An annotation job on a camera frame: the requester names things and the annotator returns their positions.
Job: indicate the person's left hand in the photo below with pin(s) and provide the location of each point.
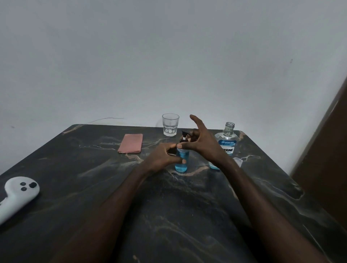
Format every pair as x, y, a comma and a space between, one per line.
157, 159

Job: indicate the person's right hand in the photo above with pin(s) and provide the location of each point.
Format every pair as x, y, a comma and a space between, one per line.
207, 146

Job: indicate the person's left thumb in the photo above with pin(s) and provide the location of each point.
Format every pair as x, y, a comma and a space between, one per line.
177, 161

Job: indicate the person's right thumb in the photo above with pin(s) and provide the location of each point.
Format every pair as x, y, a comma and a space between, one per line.
185, 146

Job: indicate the small blue liquid pump bottle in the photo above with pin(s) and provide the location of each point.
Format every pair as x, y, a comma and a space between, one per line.
182, 159

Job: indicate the black pump dispenser head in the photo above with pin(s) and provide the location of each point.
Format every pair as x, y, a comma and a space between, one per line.
184, 134

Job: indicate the person's left forearm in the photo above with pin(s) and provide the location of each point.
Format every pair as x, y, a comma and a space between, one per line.
108, 216

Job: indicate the person's right forearm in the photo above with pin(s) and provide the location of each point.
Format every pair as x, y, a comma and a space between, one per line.
265, 214

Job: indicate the clear drinking glass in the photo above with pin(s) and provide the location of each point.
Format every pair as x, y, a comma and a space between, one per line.
170, 125

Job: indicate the large clear mouthwash bottle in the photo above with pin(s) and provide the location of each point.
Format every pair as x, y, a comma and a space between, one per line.
230, 141

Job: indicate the folded pink cloth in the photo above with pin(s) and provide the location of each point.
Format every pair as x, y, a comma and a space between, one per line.
130, 143

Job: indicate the clear plastic bottle cap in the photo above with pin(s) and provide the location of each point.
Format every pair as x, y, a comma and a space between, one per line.
238, 161

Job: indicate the brown wooden door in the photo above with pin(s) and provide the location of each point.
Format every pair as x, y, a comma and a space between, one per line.
325, 168

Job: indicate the white handheld controller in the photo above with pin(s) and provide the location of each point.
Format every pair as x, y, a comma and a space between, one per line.
16, 195

